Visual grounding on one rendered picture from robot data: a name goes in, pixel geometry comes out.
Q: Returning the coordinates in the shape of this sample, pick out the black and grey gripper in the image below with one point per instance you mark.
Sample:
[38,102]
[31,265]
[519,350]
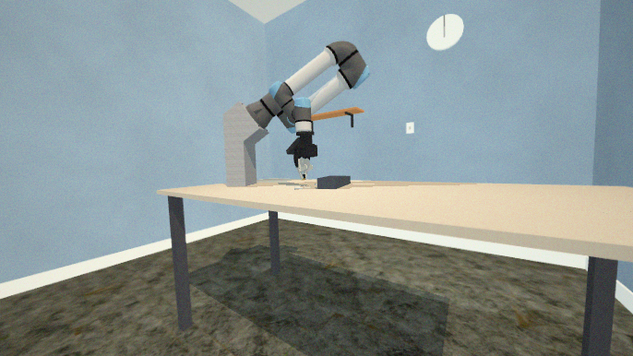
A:
[303,152]

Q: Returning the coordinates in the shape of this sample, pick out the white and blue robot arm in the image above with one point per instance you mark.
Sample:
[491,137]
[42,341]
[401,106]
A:
[296,115]

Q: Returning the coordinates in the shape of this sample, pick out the dark grey rack of bins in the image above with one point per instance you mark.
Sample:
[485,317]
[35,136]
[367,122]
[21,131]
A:
[333,182]

